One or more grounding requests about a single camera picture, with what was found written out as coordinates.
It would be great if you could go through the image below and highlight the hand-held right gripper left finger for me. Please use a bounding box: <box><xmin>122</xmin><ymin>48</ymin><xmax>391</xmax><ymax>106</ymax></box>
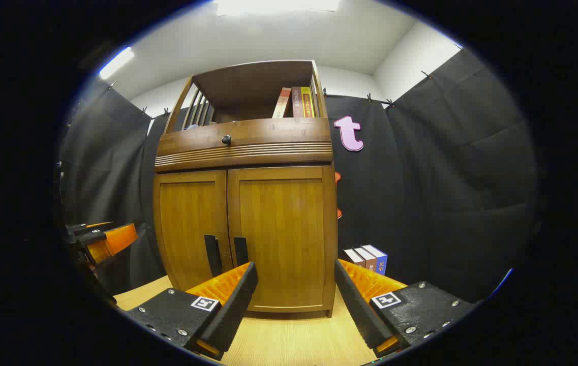
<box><xmin>125</xmin><ymin>261</ymin><xmax>259</xmax><ymax>361</ymax></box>

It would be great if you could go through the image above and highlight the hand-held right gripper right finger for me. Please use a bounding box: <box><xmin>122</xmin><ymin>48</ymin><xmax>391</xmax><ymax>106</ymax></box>
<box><xmin>334</xmin><ymin>258</ymin><xmax>475</xmax><ymax>359</ymax></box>

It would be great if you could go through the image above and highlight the wooden shoe cabinet door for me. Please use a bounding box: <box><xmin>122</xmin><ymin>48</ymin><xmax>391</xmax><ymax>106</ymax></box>
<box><xmin>154</xmin><ymin>170</ymin><xmax>233</xmax><ymax>291</ymax></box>
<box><xmin>227</xmin><ymin>165</ymin><xmax>338</xmax><ymax>312</ymax></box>

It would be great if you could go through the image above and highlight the wooden double-door shoe cabinet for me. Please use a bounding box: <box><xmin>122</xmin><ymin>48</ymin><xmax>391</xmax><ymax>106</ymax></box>
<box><xmin>153</xmin><ymin>59</ymin><xmax>339</xmax><ymax>318</ymax></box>

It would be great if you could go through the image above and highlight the wooden cabinet drawer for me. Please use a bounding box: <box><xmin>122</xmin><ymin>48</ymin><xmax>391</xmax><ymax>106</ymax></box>
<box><xmin>156</xmin><ymin>118</ymin><xmax>333</xmax><ymax>172</ymax></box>

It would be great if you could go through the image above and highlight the blue book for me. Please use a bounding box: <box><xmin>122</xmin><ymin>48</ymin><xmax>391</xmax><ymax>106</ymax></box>
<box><xmin>361</xmin><ymin>245</ymin><xmax>388</xmax><ymax>276</ymax></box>

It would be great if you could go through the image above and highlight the black backdrop cloth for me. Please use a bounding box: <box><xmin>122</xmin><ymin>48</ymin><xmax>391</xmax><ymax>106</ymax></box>
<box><xmin>57</xmin><ymin>48</ymin><xmax>541</xmax><ymax>306</ymax></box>

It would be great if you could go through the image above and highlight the beige red book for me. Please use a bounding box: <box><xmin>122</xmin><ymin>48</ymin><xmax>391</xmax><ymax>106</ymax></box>
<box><xmin>272</xmin><ymin>87</ymin><xmax>292</xmax><ymax>118</ymax></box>

